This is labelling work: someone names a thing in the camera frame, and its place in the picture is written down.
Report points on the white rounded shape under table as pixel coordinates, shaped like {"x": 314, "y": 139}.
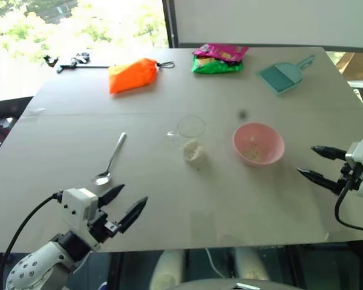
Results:
{"x": 166, "y": 269}
{"x": 251, "y": 264}

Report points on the brown cardboard box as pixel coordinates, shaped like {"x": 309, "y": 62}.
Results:
{"x": 351, "y": 65}

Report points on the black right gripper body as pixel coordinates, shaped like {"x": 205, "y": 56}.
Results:
{"x": 350, "y": 179}

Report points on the small black clip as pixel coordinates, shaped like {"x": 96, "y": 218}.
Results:
{"x": 50, "y": 59}

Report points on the food residue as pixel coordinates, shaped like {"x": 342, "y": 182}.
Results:
{"x": 254, "y": 152}

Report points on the silver metal spoon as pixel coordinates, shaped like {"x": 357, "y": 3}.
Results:
{"x": 102, "y": 179}

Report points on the teal plastic dustpan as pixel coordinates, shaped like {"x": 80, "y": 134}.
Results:
{"x": 278, "y": 77}

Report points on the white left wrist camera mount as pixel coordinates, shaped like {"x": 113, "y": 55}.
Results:
{"x": 77, "y": 205}

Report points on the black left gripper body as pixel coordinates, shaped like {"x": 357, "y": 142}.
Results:
{"x": 100, "y": 225}

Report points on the clear glass cup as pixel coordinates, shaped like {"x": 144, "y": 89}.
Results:
{"x": 191, "y": 127}

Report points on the magenta snack bag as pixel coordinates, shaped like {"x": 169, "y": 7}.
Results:
{"x": 221, "y": 52}

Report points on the thin black rod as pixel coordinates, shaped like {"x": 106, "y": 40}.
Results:
{"x": 87, "y": 66}

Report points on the pink plastic bowl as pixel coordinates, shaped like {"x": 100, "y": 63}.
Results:
{"x": 272, "y": 155}

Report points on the green snack bag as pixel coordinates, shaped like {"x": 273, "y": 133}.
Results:
{"x": 214, "y": 68}

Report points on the black window frame post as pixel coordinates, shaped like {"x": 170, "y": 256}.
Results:
{"x": 169, "y": 24}

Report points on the orange fabric pouch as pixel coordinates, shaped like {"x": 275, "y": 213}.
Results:
{"x": 130, "y": 75}

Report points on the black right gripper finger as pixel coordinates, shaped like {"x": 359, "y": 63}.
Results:
{"x": 331, "y": 152}
{"x": 320, "y": 180}

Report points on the black and white key cluster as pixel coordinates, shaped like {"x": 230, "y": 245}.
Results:
{"x": 81, "y": 57}

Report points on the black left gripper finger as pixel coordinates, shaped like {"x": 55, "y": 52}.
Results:
{"x": 133, "y": 213}
{"x": 110, "y": 194}

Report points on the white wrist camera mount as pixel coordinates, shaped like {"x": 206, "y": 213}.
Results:
{"x": 361, "y": 157}
{"x": 77, "y": 205}

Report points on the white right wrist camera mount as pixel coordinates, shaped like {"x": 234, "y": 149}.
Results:
{"x": 361, "y": 157}

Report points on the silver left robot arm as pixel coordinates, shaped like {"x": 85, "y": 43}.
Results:
{"x": 33, "y": 267}

